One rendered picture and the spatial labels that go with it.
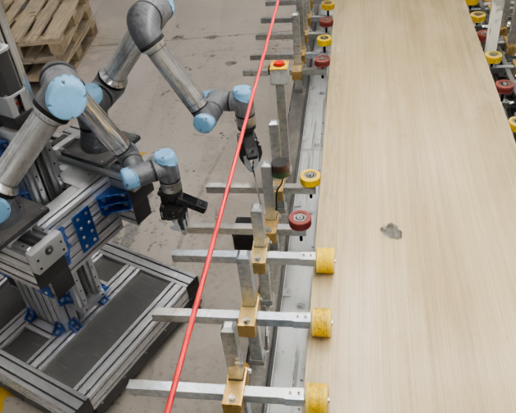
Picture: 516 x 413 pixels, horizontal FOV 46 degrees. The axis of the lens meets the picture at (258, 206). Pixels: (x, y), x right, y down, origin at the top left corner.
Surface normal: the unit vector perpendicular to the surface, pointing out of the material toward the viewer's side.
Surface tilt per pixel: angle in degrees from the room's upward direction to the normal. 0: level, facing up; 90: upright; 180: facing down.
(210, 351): 0
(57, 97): 85
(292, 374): 0
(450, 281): 0
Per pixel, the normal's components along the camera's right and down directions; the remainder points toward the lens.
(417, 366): -0.09, -0.77
